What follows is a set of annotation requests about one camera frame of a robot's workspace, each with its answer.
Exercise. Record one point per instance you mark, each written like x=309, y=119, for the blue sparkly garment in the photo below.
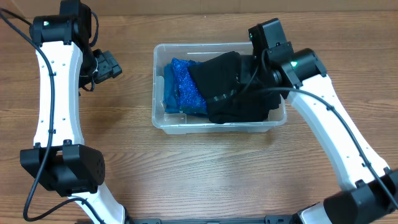
x=190, y=100

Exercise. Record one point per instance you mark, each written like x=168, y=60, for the blue denim garment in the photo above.
x=170, y=96

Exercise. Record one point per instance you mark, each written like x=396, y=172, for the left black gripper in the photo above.
x=110, y=68

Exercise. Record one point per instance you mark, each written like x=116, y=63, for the small black garment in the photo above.
x=219, y=78

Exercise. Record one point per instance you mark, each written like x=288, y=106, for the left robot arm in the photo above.
x=59, y=160

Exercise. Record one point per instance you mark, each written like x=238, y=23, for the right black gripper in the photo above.
x=249, y=79

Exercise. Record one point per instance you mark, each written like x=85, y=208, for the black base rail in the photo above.
x=214, y=221

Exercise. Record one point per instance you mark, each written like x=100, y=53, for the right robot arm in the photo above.
x=368, y=185

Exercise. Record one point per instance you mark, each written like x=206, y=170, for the clear plastic storage bin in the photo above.
x=181, y=123

